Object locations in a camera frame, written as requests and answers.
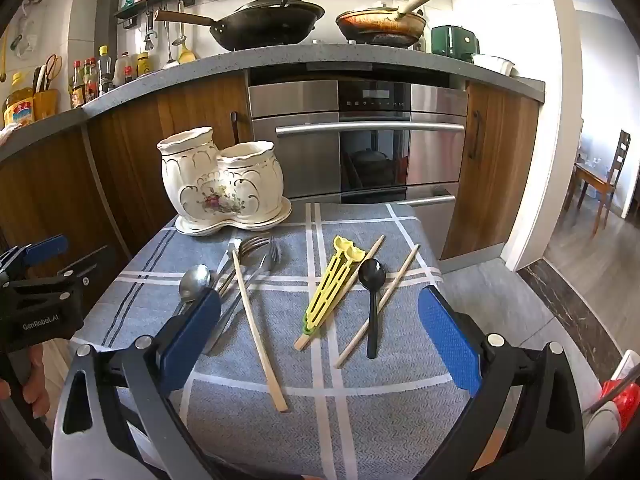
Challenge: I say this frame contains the metal spoon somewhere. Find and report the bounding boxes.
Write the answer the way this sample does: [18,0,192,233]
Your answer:
[172,263,212,318]

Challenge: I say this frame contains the person's left hand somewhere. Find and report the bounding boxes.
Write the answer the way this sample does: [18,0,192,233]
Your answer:
[20,346,52,418]

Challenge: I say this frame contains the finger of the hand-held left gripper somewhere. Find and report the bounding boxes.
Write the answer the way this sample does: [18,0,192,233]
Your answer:
[0,234,69,286]
[55,246,109,302]

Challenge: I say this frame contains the black wall shelf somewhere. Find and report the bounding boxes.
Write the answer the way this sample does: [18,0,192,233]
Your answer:
[114,0,199,29]

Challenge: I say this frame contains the red handled scissors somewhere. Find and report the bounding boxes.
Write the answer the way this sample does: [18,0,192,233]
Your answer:
[44,54,64,92]

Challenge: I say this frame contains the white floral ceramic utensil holder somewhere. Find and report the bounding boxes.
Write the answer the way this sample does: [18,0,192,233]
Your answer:
[157,126,286,227]

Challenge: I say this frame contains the white ceramic holder tray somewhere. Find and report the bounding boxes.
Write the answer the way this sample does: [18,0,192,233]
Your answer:
[175,197,293,237]

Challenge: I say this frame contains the black plastic spoon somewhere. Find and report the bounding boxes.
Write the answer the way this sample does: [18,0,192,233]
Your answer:
[359,258,387,359]

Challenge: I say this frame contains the black wok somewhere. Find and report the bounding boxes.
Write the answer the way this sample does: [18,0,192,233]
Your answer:
[154,0,326,52]

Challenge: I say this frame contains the wide wooden kitchen cabinet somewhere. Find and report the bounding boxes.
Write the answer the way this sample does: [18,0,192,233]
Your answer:
[0,72,249,321]

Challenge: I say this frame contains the metal fork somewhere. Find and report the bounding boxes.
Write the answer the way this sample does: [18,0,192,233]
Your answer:
[215,235,274,311]
[202,241,281,356]

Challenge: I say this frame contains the large yellow oil bottle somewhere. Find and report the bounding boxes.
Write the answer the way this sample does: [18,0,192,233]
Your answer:
[4,72,35,128]

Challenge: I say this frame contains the grey checked tablecloth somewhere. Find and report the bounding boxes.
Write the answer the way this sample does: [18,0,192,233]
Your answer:
[70,202,506,480]

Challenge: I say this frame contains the red white object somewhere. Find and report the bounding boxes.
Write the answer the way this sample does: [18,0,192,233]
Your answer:
[584,350,640,457]

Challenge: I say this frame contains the grey kitchen countertop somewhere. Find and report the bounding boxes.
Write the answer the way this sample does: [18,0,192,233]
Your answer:
[0,42,546,162]

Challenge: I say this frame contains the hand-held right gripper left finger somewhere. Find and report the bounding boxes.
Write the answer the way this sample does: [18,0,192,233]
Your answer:
[51,287,222,480]

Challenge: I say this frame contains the dark sauce bottle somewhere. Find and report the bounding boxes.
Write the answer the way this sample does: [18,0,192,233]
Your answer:
[82,57,99,104]
[70,60,86,109]

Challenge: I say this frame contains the white container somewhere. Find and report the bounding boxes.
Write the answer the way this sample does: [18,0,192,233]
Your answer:
[472,54,516,77]

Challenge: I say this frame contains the wooden dining chair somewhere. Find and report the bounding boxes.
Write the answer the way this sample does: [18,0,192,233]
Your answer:
[592,129,632,237]

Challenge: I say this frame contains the stainless steel built-in oven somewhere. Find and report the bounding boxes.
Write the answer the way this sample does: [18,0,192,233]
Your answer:
[247,77,469,207]

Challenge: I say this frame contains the yellow knife block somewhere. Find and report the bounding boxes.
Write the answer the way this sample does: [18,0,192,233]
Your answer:
[32,87,60,121]

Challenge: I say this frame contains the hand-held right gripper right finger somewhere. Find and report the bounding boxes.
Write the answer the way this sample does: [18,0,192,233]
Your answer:
[415,284,587,480]

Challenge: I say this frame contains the yellow green plastic utensil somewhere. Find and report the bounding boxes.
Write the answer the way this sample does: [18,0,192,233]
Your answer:
[301,235,353,336]

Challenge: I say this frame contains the bamboo chopstick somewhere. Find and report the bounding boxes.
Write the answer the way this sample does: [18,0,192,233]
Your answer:
[295,235,386,350]
[335,244,420,368]
[232,250,289,413]

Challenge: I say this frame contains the green air fryer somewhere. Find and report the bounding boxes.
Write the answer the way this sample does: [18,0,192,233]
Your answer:
[431,25,480,63]

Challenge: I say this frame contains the clear bottle yellow cap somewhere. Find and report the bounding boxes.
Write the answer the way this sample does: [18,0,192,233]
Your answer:
[97,45,116,95]

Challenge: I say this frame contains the narrow wooden cabinet door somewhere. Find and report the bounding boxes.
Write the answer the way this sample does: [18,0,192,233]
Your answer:
[440,80,541,262]

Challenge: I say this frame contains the brown frying pan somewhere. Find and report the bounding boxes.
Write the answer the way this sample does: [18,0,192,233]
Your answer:
[336,0,437,49]

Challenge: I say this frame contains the hanging metal ladle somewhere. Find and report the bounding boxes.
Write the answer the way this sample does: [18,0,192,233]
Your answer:
[162,10,180,69]

